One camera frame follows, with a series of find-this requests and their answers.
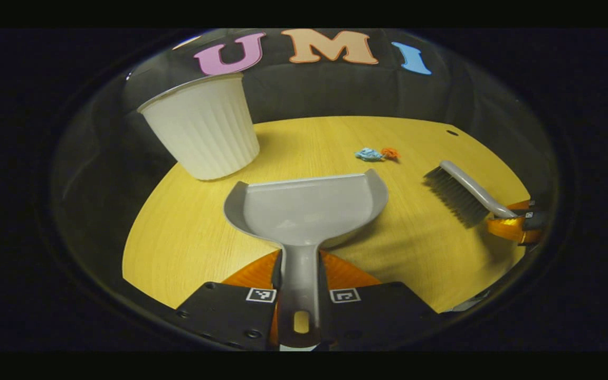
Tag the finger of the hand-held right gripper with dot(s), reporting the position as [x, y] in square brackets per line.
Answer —
[512, 229]
[523, 205]

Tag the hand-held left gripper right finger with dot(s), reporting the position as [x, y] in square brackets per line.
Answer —
[372, 316]

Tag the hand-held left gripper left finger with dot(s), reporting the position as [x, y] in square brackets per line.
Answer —
[225, 314]

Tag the small grey broom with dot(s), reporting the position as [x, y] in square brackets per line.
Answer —
[459, 198]

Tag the grey dustpan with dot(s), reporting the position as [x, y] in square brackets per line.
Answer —
[304, 211]

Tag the orange paper scrap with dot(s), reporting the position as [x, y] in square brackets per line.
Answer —
[390, 153]

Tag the blue paper scrap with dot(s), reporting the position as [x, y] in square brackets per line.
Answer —
[368, 154]

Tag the white garbage bin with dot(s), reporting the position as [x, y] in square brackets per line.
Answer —
[203, 132]

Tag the wooden desktop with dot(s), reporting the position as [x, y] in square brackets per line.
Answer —
[415, 253]

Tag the black backdrop cloth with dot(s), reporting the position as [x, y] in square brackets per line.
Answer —
[309, 89]

